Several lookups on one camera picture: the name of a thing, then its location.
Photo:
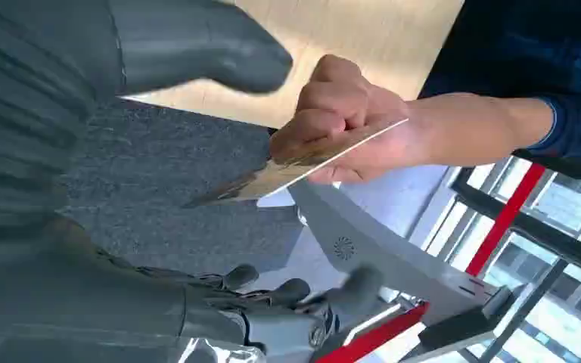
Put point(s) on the red metal post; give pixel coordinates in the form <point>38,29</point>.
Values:
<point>506,215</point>

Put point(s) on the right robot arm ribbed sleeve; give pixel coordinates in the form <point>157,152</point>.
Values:
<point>15,110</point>

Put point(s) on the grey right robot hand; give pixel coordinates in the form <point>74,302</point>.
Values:
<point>195,45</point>

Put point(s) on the person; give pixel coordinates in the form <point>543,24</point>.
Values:
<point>521,45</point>

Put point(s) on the black window frame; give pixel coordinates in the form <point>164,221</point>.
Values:
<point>541,230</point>

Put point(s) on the grey metal stand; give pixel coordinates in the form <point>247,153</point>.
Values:
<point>370,245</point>

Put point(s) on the red metal beam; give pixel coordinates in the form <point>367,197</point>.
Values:
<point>375,335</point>

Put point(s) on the person's hand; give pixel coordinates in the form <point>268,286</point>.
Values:
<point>340,100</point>

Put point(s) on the crinkled clear plastic film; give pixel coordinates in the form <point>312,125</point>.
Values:
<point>220,352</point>

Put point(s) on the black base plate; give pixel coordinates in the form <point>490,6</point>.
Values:
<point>456,330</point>

